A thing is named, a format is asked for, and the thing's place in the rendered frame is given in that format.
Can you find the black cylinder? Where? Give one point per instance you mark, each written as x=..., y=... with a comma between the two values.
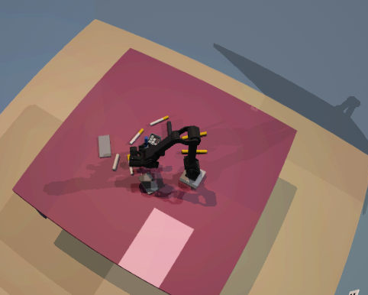
x=169, y=128

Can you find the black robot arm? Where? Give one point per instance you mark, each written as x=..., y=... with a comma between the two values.
x=151, y=154

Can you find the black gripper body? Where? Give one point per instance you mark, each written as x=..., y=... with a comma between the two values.
x=134, y=152

